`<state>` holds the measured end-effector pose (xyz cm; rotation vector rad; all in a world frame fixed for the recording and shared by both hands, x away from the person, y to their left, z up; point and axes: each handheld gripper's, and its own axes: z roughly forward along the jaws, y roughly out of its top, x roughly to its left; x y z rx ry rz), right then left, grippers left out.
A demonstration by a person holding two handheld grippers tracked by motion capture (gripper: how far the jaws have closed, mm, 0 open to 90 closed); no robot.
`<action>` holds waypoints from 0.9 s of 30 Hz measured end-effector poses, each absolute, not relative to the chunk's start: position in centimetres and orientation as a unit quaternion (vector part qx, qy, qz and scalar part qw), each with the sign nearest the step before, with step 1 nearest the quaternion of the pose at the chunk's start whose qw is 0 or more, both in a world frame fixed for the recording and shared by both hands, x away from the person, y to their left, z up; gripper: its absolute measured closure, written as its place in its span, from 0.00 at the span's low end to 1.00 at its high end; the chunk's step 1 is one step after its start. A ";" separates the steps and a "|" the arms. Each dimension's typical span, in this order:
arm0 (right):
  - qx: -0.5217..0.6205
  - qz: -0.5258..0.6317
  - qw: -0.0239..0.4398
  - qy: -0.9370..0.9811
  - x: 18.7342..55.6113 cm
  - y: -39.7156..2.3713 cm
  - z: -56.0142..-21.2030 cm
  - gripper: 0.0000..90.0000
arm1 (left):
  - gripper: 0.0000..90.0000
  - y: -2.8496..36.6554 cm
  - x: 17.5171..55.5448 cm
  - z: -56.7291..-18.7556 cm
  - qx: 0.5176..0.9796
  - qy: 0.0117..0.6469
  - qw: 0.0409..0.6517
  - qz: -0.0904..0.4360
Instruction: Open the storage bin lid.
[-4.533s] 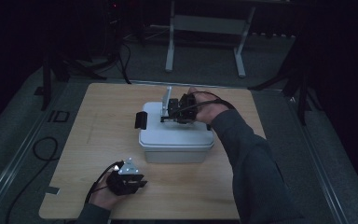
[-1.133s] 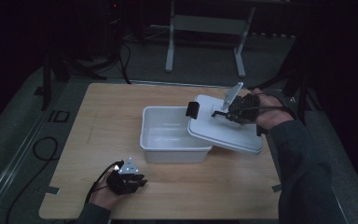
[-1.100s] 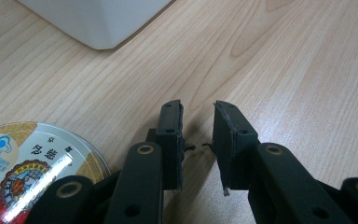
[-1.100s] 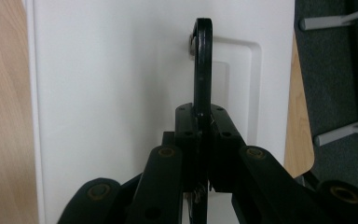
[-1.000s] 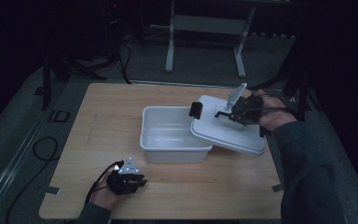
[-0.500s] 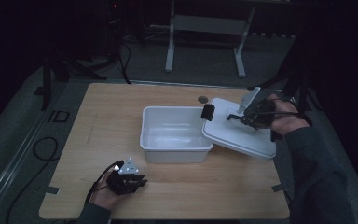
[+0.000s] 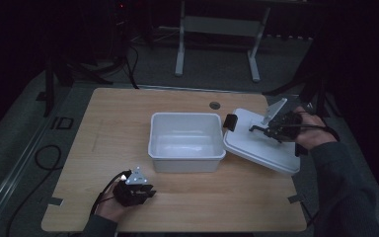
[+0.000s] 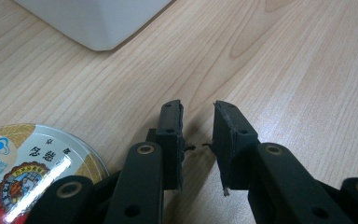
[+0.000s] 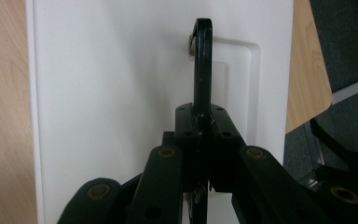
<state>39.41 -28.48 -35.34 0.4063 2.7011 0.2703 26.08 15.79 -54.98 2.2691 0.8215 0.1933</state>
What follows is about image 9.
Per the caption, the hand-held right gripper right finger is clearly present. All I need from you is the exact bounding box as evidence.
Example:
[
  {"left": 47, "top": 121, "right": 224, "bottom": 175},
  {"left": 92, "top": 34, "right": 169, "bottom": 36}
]
[{"left": 209, "top": 104, "right": 247, "bottom": 193}]

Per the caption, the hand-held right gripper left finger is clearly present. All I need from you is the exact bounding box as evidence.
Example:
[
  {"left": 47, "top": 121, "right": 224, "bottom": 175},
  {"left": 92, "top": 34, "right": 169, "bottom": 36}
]
[{"left": 162, "top": 103, "right": 202, "bottom": 192}]

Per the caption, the white lid with black handle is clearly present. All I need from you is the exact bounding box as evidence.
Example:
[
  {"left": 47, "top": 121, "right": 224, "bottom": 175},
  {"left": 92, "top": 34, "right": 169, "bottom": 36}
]
[{"left": 24, "top": 0, "right": 295, "bottom": 224}]

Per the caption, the black metal stand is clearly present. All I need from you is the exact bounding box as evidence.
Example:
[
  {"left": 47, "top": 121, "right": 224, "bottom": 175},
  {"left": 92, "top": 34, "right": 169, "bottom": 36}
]
[{"left": 310, "top": 118, "right": 358, "bottom": 164}]

